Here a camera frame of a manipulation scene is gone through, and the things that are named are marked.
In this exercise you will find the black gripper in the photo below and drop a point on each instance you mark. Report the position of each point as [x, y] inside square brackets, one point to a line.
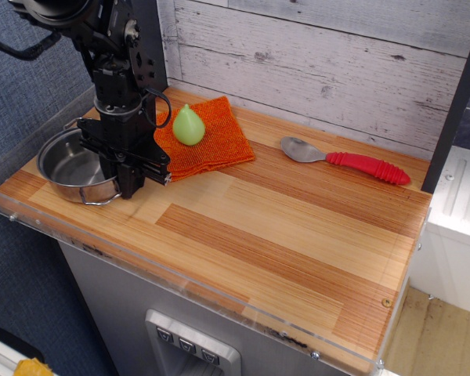
[128, 152]

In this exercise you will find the silver pot with handles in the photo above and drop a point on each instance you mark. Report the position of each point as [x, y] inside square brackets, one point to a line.
[74, 172]

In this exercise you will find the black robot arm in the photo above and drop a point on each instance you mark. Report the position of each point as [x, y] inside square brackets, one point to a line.
[127, 81]

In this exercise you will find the green plastic pear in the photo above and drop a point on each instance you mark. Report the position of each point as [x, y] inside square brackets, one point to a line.
[188, 128]

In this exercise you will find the orange knitted cloth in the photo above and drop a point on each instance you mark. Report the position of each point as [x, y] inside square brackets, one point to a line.
[223, 145]

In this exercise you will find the clear acrylic table guard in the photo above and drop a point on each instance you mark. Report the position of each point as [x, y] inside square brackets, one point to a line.
[314, 254]

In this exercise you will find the grey cabinet with buttons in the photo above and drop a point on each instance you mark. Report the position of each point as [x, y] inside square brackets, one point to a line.
[150, 329]

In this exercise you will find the yellow object bottom left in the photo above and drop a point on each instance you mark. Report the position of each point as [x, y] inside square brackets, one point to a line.
[32, 367]

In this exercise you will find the white appliance at right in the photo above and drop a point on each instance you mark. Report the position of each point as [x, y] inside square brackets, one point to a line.
[441, 263]

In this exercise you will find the dark left vertical post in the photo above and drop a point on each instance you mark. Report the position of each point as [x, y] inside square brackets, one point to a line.
[148, 20]

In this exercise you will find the dark vertical post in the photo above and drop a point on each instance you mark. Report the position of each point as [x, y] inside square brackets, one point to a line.
[148, 20]
[449, 130]

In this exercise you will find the spoon with red handle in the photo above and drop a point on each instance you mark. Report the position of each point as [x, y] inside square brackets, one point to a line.
[300, 151]

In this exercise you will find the dark right vertical post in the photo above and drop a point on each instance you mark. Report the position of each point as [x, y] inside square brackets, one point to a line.
[449, 130]

